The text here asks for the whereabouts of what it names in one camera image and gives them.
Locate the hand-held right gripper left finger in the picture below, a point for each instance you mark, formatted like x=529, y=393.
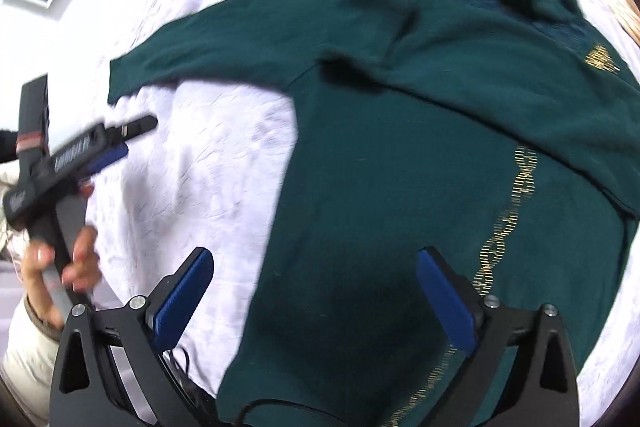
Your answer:
x=182, y=297

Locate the dark green sweater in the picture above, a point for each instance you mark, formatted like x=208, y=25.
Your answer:
x=380, y=167

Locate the person's left hand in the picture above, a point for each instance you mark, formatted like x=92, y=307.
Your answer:
x=84, y=264

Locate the purple fleece blanket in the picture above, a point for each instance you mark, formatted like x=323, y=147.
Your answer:
x=210, y=167

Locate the person's left forearm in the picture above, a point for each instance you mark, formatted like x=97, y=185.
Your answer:
x=25, y=357

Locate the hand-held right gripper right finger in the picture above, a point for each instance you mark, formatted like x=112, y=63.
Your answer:
x=447, y=302

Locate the beige striped garment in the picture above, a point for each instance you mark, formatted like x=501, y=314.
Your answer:
x=625, y=9

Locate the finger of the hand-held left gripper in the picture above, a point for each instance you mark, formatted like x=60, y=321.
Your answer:
x=137, y=128
x=107, y=158

